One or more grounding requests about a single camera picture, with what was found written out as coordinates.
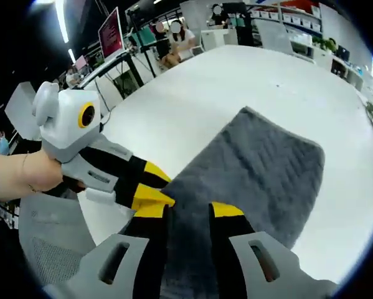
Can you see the long white desk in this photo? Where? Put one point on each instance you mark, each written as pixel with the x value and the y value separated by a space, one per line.
pixel 326 59

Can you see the white standing desk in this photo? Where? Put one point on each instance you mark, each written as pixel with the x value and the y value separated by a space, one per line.
pixel 111 67

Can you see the shelf of white bins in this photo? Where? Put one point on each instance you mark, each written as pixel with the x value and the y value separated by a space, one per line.
pixel 292 14

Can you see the red screen monitor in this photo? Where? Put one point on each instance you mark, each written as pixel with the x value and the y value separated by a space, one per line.
pixel 111 34

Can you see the curved ceiling light strip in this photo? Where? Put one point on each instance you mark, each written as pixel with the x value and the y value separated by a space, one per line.
pixel 61 21

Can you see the grey towel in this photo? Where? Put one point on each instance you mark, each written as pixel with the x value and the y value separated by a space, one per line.
pixel 267 162

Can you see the small green plant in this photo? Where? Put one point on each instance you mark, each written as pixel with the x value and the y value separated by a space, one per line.
pixel 324 43

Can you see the grey mesh office chair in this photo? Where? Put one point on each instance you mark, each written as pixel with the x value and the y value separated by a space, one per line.
pixel 55 233

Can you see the white cabinet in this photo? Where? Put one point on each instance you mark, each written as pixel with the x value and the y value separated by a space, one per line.
pixel 219 39

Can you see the person's left hand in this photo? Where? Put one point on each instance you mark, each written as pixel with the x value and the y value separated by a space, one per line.
pixel 47 171

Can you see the black tripod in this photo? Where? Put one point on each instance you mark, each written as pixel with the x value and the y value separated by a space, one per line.
pixel 141 43

